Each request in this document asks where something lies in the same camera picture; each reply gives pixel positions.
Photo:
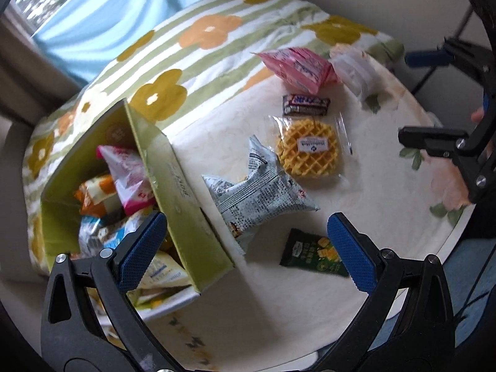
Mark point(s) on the waffle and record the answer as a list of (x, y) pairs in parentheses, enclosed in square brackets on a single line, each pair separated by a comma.
[(310, 151)]

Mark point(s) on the dark green snack packet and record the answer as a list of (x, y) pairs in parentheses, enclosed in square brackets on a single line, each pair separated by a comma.
[(310, 254)]

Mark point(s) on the black curved rack pole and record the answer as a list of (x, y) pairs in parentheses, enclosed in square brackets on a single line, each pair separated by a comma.
[(457, 31)]

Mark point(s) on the newspaper print snack packet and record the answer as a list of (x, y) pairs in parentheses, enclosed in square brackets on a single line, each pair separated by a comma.
[(259, 193)]

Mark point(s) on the blue denim fabric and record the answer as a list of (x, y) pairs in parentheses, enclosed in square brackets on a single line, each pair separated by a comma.
[(465, 275)]

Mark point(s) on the blue white snack packet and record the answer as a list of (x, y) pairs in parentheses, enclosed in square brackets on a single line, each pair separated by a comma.
[(97, 234)]

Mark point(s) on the green cardboard box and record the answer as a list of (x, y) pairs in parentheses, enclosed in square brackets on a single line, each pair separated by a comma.
[(186, 221)]

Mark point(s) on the clear white snack packet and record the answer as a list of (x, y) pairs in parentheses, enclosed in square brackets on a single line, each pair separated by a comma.
[(354, 71)]

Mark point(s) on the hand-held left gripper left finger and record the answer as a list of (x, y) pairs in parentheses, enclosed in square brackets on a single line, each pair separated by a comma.
[(141, 252)]

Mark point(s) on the grey headboard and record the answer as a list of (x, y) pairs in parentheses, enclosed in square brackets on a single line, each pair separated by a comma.
[(13, 155)]

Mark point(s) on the pink white snack packet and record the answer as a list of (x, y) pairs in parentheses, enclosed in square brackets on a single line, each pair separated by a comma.
[(128, 180)]

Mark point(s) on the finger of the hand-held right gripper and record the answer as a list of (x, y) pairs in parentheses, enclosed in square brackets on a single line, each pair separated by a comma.
[(426, 139), (426, 58)]

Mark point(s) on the brown chocolate bar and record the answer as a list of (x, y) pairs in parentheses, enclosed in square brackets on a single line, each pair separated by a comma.
[(306, 104)]

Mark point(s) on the person's right hand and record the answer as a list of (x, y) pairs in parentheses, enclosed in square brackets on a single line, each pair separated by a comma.
[(477, 116)]

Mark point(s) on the light blue window cloth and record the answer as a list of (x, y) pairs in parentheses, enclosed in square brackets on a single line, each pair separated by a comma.
[(116, 19)]

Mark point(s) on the white yellow snack packet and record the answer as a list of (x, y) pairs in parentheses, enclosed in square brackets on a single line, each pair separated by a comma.
[(162, 273)]

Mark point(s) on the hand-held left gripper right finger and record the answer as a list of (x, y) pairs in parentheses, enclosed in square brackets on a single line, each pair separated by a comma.
[(350, 255)]

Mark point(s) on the orange snack packet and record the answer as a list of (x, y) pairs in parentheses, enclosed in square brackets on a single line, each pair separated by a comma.
[(95, 195)]

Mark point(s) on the floral striped blanket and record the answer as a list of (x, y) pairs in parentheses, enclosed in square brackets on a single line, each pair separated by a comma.
[(217, 54)]

